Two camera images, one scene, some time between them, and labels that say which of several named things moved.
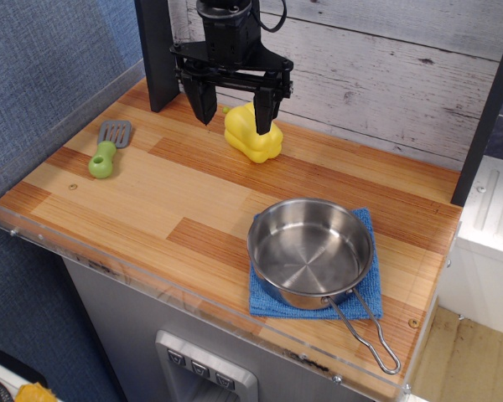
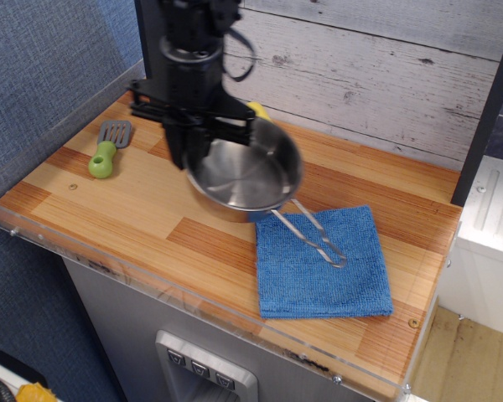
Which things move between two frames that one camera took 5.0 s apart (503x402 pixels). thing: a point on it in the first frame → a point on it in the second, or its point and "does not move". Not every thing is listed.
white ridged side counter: x=482 y=279 does not move
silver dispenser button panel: x=194 y=374 does not move
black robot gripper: x=233 y=54 → x=189 y=90
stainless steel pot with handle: x=309 y=253 → x=243 y=183
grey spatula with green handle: x=114 y=134 does not move
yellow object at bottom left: x=35 y=393 does not move
